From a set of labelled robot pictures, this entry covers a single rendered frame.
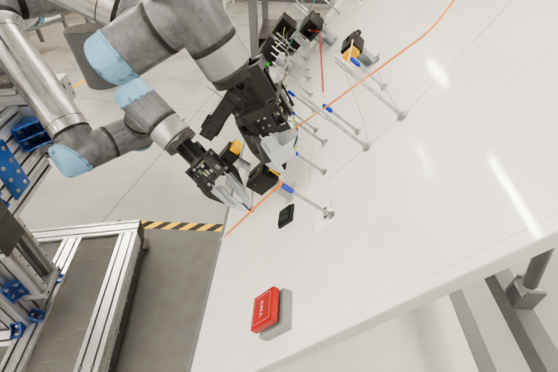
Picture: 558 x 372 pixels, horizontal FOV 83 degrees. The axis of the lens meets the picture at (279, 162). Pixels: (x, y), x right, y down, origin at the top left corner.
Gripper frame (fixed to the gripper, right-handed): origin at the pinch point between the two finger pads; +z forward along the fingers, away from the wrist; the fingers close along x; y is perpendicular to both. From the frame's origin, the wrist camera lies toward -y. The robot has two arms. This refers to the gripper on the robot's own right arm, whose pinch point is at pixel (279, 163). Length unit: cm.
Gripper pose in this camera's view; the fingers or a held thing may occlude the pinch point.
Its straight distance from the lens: 60.3
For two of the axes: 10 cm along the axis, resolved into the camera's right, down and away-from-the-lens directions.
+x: 1.2, -6.8, 7.2
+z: 4.6, 6.8, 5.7
